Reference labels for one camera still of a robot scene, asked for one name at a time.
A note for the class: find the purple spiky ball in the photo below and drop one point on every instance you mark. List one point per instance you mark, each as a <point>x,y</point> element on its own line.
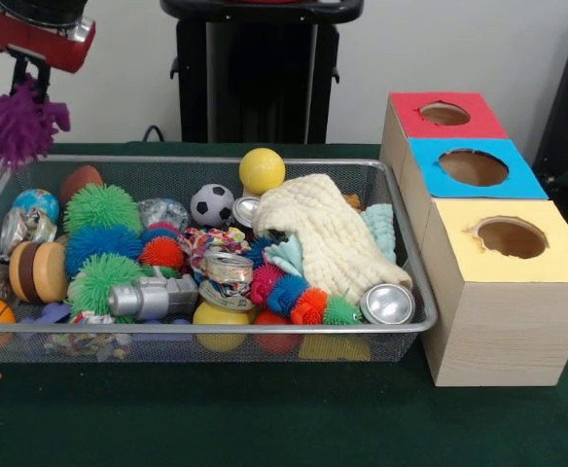
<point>12,128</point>

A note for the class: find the small soccer ball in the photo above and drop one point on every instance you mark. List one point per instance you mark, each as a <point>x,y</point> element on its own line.
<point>213,204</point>

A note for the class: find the clear mesh bin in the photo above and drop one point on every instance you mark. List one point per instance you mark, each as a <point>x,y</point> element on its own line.
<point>408,304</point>

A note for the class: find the blue spiky ball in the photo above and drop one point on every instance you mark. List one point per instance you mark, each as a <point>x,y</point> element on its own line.
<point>104,245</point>

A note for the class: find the mint green cloth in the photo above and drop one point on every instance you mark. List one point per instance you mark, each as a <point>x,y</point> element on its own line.
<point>379,229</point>

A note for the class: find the green spiky ball with eyes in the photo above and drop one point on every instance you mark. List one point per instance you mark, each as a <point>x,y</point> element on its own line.
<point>101,206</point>

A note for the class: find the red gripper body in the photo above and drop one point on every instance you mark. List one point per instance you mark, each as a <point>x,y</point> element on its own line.
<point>26,37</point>

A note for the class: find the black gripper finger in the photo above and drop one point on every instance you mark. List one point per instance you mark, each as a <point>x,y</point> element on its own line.
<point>44,84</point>
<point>17,73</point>

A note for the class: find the wooden box with three holes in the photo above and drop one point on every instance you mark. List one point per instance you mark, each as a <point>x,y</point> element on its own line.
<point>508,311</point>

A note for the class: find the cream knitted cloth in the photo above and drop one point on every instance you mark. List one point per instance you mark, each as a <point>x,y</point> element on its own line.
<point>328,233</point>

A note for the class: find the wooden toy burger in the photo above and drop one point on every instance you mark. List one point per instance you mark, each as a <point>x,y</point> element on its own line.
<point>39,270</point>

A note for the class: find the yellow ball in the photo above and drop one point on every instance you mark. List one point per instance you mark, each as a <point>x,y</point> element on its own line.
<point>262,170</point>

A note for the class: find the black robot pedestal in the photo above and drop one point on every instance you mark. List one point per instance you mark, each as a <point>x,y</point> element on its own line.
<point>260,73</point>

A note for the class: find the bag of coloured spiky balls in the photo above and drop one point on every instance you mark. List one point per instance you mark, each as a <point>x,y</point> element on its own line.
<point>299,297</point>

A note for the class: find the red silver soda can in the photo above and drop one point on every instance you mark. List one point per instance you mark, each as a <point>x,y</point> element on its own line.
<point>386,305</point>

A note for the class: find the plain green spiky ball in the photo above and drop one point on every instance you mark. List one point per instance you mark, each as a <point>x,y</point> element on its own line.
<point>104,282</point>

